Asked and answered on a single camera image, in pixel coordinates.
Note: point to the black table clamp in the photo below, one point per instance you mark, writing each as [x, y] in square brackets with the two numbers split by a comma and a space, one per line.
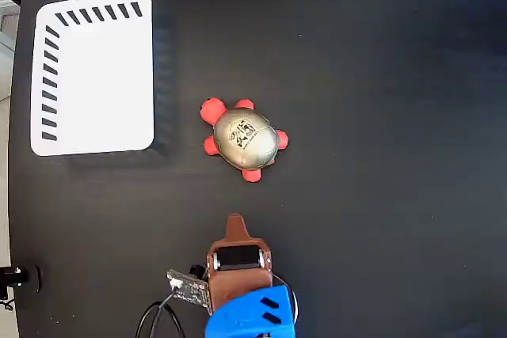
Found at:
[20, 276]

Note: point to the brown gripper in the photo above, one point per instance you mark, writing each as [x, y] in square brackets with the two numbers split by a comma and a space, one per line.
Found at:
[239, 280]

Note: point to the red turtle toy silver shell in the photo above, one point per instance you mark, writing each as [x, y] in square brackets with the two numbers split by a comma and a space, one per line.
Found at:
[245, 140]

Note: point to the green camera circuit board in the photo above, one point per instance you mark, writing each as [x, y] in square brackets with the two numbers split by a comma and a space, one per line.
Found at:
[188, 287]

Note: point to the white slotted tray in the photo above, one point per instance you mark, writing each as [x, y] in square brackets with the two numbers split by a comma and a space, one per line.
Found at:
[103, 84]

